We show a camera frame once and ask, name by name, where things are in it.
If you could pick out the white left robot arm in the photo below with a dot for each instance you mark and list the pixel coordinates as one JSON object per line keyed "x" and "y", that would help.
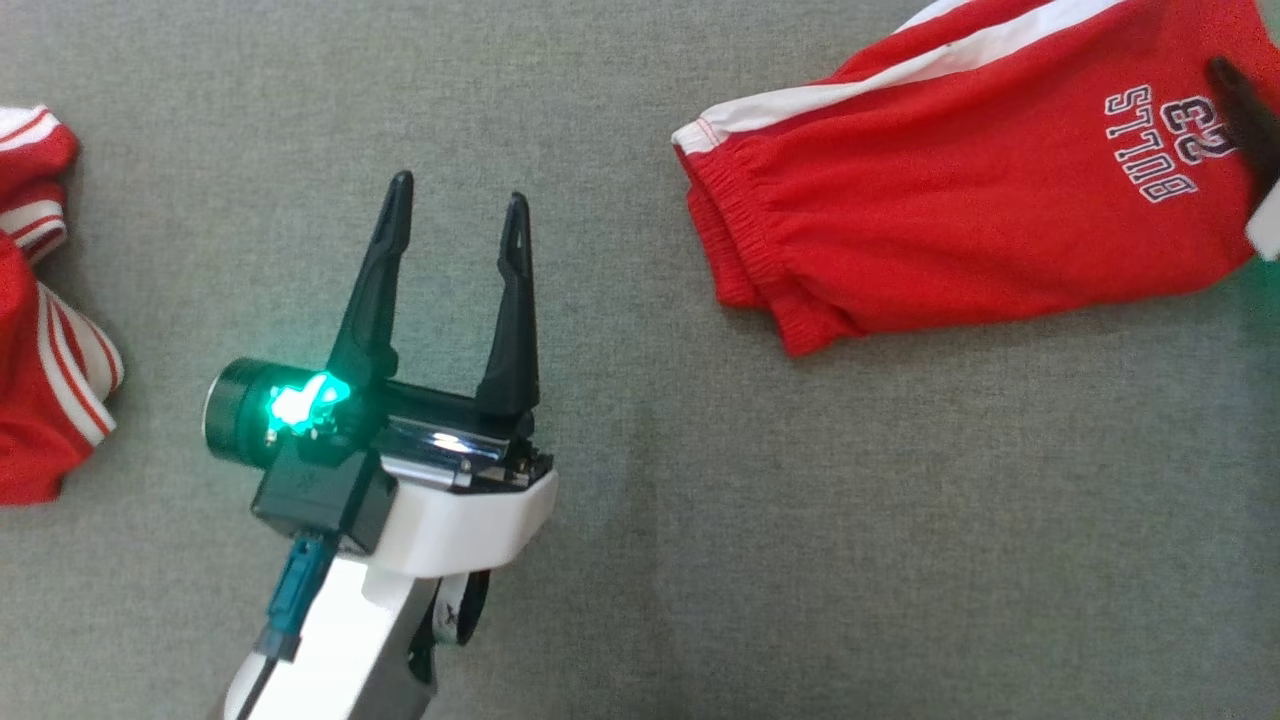
{"x": 350, "y": 640}

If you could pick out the large grey sofa seat cushion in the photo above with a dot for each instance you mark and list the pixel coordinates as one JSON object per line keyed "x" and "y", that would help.
{"x": 750, "y": 520}

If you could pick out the red white basketball jersey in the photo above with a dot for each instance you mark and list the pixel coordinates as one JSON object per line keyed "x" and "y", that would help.
{"x": 30, "y": 400}

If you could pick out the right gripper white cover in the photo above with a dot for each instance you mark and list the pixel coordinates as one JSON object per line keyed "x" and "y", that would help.
{"x": 1268, "y": 230}

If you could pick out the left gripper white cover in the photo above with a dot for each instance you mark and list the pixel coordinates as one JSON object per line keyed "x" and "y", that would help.
{"x": 470, "y": 510}

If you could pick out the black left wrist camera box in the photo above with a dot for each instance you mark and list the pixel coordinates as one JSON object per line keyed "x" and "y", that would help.
{"x": 320, "y": 495}

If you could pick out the red white Bulls shorts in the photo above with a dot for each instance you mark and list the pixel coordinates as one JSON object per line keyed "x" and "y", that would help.
{"x": 950, "y": 200}

